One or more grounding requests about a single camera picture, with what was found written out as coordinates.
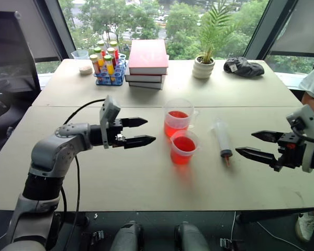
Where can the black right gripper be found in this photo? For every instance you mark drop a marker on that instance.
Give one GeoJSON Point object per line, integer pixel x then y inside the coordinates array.
{"type": "Point", "coordinates": [290, 154]}

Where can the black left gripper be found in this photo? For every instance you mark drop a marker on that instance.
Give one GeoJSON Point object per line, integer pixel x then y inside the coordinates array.
{"type": "Point", "coordinates": [114, 128]}

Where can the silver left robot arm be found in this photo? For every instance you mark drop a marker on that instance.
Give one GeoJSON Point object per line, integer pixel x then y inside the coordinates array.
{"type": "Point", "coordinates": [49, 151]}

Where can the clear plastic syringe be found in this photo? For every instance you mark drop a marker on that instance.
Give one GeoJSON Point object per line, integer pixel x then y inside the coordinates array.
{"type": "Point", "coordinates": [223, 138]}

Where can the large beaker red liquid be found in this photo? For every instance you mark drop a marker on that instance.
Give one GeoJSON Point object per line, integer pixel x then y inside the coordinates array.
{"type": "Point", "coordinates": [176, 120]}

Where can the small beaker red liquid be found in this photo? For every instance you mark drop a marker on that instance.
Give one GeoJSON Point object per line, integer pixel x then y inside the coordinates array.
{"type": "Point", "coordinates": [183, 149]}

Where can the clear empty measuring cup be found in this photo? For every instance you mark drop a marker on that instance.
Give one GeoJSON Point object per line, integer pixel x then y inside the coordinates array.
{"type": "Point", "coordinates": [79, 55]}

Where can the blue test tube rack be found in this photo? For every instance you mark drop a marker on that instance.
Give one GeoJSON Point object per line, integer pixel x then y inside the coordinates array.
{"type": "Point", "coordinates": [117, 75]}

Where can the green-capped yellow liquid tube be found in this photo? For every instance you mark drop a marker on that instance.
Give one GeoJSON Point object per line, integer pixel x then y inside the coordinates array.
{"type": "Point", "coordinates": [99, 58]}
{"type": "Point", "coordinates": [109, 68]}

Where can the yellow-capped orange liquid tube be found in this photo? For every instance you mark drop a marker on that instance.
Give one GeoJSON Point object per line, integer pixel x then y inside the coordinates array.
{"type": "Point", "coordinates": [95, 64]}

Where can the black crumpled cloth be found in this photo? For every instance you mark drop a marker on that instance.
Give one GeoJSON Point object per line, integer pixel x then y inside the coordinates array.
{"type": "Point", "coordinates": [244, 66]}

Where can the yellow-capped red liquid tube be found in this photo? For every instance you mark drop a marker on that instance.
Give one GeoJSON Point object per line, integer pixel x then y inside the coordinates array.
{"type": "Point", "coordinates": [115, 51]}
{"type": "Point", "coordinates": [111, 53]}

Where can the white sneaker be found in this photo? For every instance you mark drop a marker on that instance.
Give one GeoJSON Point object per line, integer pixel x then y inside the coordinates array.
{"type": "Point", "coordinates": [306, 226]}

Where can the green-capped red liquid tube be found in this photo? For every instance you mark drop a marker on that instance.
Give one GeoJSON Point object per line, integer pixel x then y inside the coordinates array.
{"type": "Point", "coordinates": [101, 47]}

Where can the palm plant in white pot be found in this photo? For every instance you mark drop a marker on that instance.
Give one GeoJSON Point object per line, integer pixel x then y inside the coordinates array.
{"type": "Point", "coordinates": [204, 68]}

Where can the black metal floor clip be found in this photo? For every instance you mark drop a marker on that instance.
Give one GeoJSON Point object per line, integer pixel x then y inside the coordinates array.
{"type": "Point", "coordinates": [97, 235]}
{"type": "Point", "coordinates": [229, 243]}

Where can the dark grey rounded shape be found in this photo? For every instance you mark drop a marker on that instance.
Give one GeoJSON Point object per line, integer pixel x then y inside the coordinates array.
{"type": "Point", "coordinates": [127, 236]}
{"type": "Point", "coordinates": [191, 236]}

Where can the grey window blind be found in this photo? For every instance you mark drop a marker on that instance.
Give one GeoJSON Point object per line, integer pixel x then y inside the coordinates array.
{"type": "Point", "coordinates": [301, 26]}
{"type": "Point", "coordinates": [28, 28]}

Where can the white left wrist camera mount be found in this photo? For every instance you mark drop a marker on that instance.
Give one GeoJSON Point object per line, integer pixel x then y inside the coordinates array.
{"type": "Point", "coordinates": [110, 107]}

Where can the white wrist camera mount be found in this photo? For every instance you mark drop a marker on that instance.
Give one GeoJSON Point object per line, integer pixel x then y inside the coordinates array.
{"type": "Point", "coordinates": [110, 107]}
{"type": "Point", "coordinates": [307, 115]}

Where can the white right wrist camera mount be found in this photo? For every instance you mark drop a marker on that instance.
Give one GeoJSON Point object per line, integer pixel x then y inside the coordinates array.
{"type": "Point", "coordinates": [307, 115]}

